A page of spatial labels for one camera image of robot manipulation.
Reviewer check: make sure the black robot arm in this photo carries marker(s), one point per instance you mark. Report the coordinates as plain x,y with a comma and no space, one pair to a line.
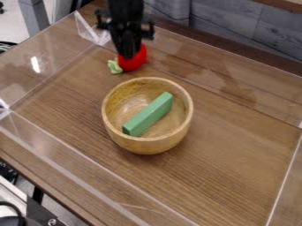
118,7

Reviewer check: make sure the black metal bracket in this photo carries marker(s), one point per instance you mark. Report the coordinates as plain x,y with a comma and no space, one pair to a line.
37,216

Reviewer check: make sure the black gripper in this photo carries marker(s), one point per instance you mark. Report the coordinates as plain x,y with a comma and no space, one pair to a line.
126,31

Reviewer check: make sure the wooden bowl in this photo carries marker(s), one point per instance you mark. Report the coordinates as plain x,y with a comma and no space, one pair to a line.
126,99

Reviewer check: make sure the clear acrylic enclosure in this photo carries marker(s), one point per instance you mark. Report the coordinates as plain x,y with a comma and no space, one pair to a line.
179,142

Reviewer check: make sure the red plush strawberry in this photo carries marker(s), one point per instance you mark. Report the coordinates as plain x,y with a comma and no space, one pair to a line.
130,60

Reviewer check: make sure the green rectangular block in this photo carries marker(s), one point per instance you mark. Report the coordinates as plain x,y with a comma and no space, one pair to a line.
138,123

